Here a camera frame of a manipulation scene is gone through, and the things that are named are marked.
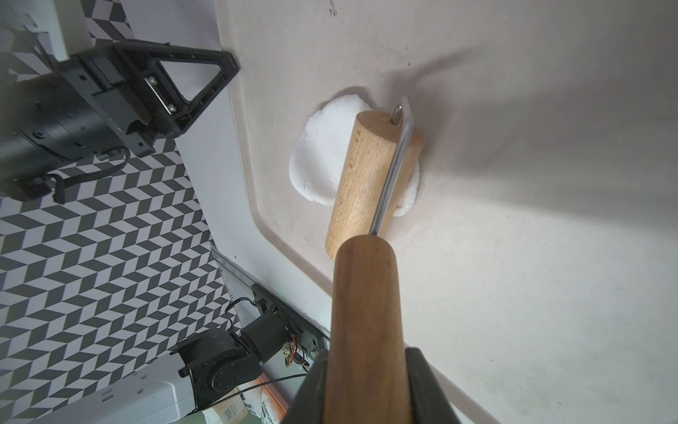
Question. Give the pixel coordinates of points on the beige plastic tray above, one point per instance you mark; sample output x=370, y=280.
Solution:
x=538, y=265

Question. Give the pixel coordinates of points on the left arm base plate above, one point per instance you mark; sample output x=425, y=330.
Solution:
x=281, y=327

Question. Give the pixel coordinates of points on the wooden dough roller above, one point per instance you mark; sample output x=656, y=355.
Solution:
x=367, y=377

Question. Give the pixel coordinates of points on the white dough ball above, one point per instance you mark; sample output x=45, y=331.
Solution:
x=344, y=154

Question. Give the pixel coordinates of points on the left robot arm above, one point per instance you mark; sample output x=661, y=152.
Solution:
x=111, y=310

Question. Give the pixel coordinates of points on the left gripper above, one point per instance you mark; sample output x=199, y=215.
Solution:
x=104, y=101

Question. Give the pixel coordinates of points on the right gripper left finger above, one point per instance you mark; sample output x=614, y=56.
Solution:
x=308, y=404

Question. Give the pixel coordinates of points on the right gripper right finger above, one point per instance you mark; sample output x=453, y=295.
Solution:
x=428, y=401

